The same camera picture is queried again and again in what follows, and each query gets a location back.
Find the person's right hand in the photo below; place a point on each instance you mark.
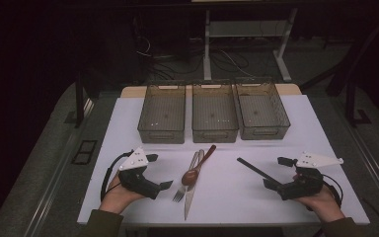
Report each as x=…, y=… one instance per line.
x=322, y=202

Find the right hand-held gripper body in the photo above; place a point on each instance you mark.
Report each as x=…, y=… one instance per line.
x=304, y=184

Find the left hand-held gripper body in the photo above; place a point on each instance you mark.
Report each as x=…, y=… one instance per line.
x=135, y=181

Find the person's left hand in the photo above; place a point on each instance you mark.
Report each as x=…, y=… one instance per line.
x=116, y=197

